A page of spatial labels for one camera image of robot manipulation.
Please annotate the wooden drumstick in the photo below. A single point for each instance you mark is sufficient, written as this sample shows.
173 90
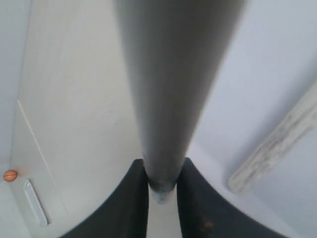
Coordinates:
173 50

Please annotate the orange round ceiling object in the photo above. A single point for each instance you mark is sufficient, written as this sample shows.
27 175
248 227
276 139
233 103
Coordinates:
10 175

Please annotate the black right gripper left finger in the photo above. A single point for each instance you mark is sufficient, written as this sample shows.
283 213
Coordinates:
124 214

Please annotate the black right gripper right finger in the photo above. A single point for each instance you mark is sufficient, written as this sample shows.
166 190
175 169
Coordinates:
204 213

